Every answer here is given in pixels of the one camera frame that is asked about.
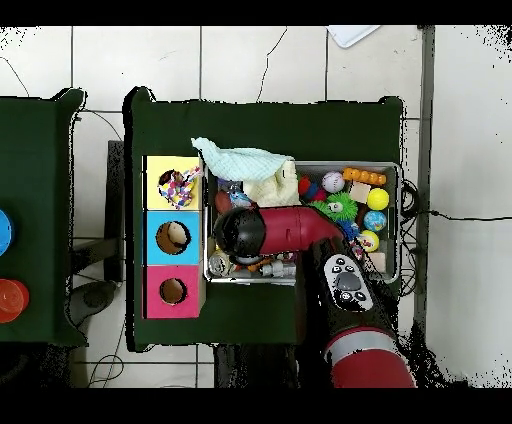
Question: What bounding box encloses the cream waffle cloth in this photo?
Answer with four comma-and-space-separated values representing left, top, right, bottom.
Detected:
242, 159, 302, 209

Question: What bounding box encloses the mint green waffle cloth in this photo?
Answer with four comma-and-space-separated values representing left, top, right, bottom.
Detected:
190, 136, 295, 183

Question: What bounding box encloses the colourful dotted cloth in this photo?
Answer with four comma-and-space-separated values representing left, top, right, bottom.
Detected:
158, 165, 202, 211

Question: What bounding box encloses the wooden box with three holes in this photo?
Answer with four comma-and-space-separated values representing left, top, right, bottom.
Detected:
142, 155, 207, 320

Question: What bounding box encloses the small brown football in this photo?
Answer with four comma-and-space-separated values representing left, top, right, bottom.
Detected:
214, 190, 234, 215

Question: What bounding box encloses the crushed drink can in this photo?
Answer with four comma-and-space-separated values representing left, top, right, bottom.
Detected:
207, 251, 234, 278

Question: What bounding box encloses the white baseball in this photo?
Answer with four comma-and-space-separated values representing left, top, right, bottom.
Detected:
321, 170, 345, 194

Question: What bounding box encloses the green fuzzy toy with eyes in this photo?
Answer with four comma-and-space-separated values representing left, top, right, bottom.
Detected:
315, 191, 358, 222

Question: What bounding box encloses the orange plastic beaded toy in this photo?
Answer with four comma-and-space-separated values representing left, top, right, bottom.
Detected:
342, 166, 388, 187

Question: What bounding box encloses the blue globe ball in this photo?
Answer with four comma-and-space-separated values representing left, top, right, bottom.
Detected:
362, 210, 388, 233

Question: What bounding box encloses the yellow tennis ball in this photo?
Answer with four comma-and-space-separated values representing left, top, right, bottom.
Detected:
366, 187, 390, 212

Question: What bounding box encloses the white tray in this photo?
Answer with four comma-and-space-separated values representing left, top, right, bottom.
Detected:
326, 25, 381, 49

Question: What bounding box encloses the dark green side table cloth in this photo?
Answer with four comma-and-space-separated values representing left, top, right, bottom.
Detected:
0, 88, 88, 348

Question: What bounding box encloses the blue round disc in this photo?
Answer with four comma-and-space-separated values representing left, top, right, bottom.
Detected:
0, 209, 16, 257

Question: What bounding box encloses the shallow wire mesh bin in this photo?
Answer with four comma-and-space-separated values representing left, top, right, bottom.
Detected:
202, 159, 401, 286

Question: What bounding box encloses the thin black floor cable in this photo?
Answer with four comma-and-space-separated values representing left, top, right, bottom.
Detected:
401, 209, 512, 222

